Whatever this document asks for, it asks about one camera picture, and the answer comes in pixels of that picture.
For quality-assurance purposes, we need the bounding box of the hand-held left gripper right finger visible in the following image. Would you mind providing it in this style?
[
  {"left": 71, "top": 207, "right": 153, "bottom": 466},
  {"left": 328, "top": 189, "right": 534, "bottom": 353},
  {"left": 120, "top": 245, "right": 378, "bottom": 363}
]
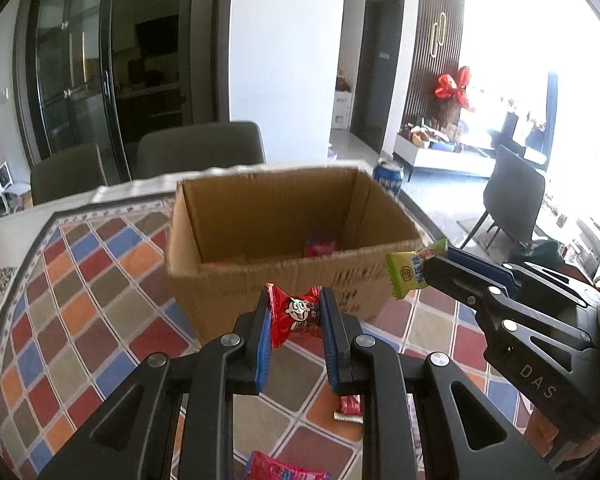
[{"left": 321, "top": 286, "right": 556, "bottom": 480}]

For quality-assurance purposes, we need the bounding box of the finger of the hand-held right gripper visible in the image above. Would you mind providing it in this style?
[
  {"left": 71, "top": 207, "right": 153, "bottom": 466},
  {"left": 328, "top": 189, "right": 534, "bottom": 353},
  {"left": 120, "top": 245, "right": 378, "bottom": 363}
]
[
  {"left": 424, "top": 258, "right": 597, "bottom": 352},
  {"left": 446, "top": 248, "right": 600, "bottom": 309}
]

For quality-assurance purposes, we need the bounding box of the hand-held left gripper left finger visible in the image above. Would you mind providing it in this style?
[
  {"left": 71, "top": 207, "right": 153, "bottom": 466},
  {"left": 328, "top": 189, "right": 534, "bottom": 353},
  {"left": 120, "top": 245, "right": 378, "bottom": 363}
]
[{"left": 37, "top": 290, "right": 272, "bottom": 480}]

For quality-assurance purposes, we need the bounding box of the red cartoon-face candy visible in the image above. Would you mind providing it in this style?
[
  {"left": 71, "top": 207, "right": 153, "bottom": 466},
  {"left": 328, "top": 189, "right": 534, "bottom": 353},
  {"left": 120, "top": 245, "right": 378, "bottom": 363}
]
[
  {"left": 265, "top": 283, "right": 331, "bottom": 351},
  {"left": 333, "top": 394, "right": 364, "bottom": 422}
]

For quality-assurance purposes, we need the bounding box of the light green candy packet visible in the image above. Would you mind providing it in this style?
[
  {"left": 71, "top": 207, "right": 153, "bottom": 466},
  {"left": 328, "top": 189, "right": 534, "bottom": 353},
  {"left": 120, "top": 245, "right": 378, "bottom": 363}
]
[{"left": 385, "top": 238, "right": 450, "bottom": 300}]

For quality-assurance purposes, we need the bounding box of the small pink snack packet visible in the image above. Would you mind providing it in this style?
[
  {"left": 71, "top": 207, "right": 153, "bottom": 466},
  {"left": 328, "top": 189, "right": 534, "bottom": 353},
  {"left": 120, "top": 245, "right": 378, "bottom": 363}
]
[{"left": 303, "top": 237, "right": 339, "bottom": 259}]

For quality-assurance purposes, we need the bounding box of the brown cardboard box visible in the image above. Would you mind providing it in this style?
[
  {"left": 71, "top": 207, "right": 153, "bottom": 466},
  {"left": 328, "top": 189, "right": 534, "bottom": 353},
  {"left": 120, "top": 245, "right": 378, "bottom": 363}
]
[{"left": 166, "top": 165, "right": 424, "bottom": 347}]

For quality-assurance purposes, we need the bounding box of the person's right hand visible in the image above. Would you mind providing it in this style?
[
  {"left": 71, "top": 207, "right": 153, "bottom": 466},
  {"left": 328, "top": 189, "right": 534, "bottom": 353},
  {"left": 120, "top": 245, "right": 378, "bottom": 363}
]
[{"left": 525, "top": 406, "right": 575, "bottom": 462}]

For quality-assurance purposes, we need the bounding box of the dark side chair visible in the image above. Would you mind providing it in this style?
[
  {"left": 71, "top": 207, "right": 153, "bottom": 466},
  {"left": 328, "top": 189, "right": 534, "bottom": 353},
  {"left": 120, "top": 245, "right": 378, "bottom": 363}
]
[{"left": 461, "top": 143, "right": 549, "bottom": 254}]

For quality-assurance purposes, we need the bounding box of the white low cabinet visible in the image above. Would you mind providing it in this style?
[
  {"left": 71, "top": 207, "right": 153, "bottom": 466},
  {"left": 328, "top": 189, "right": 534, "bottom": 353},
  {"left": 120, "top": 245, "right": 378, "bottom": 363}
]
[{"left": 394, "top": 129, "right": 497, "bottom": 179}]

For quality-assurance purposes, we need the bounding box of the blue soda can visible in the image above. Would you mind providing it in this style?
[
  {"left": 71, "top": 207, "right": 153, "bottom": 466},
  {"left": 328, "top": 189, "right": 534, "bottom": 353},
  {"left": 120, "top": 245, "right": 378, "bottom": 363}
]
[{"left": 372, "top": 159, "right": 405, "bottom": 199}]

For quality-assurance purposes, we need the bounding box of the large pink snack packet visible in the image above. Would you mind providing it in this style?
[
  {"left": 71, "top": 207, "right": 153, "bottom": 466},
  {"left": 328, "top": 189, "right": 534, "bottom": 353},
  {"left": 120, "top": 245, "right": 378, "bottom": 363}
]
[{"left": 244, "top": 450, "right": 332, "bottom": 480}]

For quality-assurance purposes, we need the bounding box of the black piano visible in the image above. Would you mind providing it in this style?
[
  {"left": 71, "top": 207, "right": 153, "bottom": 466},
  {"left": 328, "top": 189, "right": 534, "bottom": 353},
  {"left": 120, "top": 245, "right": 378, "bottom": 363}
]
[{"left": 499, "top": 111, "right": 552, "bottom": 162}]

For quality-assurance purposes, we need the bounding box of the colourful checked tablecloth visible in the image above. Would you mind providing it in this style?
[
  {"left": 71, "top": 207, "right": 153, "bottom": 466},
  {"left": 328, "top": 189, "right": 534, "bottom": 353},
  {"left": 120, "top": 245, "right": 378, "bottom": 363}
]
[{"left": 0, "top": 195, "right": 537, "bottom": 480}]

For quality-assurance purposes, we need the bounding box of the red bow decoration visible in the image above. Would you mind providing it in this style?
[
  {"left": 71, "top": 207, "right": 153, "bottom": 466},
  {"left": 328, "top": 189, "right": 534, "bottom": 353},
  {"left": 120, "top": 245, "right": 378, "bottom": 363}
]
[{"left": 433, "top": 65, "right": 474, "bottom": 112}]

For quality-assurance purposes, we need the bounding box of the grey dining chair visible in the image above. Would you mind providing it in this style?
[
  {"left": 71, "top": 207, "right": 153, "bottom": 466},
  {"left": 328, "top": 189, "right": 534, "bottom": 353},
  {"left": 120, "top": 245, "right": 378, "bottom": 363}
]
[
  {"left": 137, "top": 120, "right": 266, "bottom": 179},
  {"left": 29, "top": 143, "right": 109, "bottom": 206}
]

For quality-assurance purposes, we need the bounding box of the dark interior door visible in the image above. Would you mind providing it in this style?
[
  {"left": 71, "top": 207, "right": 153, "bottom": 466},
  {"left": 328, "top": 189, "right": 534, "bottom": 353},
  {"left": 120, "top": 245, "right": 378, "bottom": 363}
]
[{"left": 350, "top": 0, "right": 406, "bottom": 154}]

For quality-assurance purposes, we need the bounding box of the black glass sliding door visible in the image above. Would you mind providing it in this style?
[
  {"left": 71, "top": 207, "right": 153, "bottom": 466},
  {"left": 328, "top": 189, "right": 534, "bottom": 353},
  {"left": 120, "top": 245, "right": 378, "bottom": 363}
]
[{"left": 11, "top": 0, "right": 232, "bottom": 182}]

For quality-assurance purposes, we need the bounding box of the dark slatted wall panel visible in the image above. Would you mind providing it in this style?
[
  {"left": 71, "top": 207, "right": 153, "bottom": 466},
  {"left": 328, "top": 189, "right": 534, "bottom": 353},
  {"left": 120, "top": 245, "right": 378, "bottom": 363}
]
[{"left": 402, "top": 0, "right": 466, "bottom": 132}]

